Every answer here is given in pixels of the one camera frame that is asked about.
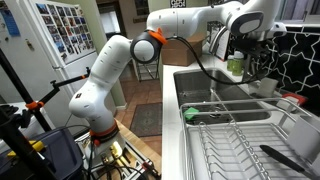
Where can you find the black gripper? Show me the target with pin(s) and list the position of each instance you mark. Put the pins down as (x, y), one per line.
(257, 53)

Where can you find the green sponge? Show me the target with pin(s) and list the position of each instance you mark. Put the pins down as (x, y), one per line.
(190, 113)

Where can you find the steel gooseneck faucet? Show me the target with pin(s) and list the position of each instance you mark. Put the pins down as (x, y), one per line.
(222, 44)

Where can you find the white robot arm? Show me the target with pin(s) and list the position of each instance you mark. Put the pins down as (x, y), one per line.
(255, 19)

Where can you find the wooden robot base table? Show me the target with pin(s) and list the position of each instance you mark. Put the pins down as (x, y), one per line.
(138, 161)

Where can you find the red and white sponge holder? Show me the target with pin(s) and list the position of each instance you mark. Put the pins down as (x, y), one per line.
(298, 99)

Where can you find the stainless steel sink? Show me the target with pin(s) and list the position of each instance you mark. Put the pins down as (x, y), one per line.
(197, 88)

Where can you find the right green soap bottle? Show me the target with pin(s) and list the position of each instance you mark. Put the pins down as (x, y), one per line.
(237, 63)

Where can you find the green soap bottle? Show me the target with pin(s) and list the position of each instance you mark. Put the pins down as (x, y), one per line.
(230, 62)
(237, 63)

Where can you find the left green soap bottle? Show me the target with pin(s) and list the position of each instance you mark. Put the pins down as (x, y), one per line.
(230, 62)

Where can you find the cardboard box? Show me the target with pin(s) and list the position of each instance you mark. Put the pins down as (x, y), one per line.
(176, 53)

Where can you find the metal dish drying rack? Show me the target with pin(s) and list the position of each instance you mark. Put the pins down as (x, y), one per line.
(231, 151)

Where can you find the white utensil caddy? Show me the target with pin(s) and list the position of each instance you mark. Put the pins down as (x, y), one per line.
(304, 138)

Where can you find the black utensil in rack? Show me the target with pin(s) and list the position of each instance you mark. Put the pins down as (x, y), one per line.
(288, 162)

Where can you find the patterned floor rug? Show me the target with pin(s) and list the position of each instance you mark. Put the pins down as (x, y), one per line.
(147, 120)

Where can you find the photo collage sheet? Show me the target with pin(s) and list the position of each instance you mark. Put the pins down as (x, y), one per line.
(66, 29)

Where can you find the white refrigerator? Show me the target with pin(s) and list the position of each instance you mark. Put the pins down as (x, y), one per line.
(26, 47)

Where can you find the dark blue storage bin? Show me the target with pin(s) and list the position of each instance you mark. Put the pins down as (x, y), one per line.
(60, 152)

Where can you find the black camera tripod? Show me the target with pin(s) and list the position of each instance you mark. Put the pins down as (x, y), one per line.
(19, 129)

